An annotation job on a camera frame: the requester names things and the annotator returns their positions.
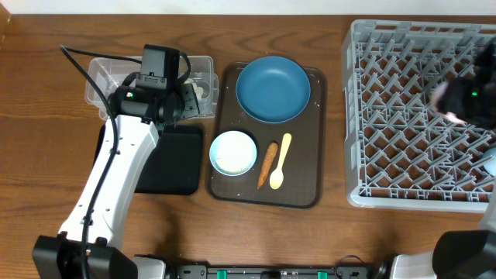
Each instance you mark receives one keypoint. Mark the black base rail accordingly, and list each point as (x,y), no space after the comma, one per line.
(252,272)

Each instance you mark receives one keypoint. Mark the clear plastic waste bin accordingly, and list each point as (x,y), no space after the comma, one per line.
(108,74)

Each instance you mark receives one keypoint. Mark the dark blue plate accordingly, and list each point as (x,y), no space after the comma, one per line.
(273,89)

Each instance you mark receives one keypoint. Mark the pink cup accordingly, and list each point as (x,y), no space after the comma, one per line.
(447,101)

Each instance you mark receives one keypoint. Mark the dark brown serving tray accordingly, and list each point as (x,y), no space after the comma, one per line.
(303,165)

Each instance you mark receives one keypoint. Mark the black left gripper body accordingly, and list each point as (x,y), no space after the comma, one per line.
(185,101)

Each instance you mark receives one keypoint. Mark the light blue rice bowl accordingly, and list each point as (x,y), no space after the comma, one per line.
(232,153)

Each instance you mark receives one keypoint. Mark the white paper napkin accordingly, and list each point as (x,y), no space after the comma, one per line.
(199,91)

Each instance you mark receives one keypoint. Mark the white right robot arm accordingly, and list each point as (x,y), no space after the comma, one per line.
(460,254)

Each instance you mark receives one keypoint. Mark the orange carrot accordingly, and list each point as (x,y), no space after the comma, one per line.
(268,159)

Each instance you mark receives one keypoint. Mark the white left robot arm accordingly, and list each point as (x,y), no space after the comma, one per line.
(144,150)

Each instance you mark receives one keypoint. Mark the light blue cup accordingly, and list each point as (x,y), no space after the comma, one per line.
(490,161)

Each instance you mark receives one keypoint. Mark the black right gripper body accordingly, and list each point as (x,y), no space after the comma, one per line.
(470,102)

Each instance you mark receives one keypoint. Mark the black tray bin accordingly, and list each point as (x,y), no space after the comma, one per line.
(174,166)

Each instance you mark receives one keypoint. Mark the yellow plastic spoon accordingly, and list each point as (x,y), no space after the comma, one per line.
(277,176)

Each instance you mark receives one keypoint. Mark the grey dishwasher rack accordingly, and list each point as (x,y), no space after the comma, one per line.
(398,152)

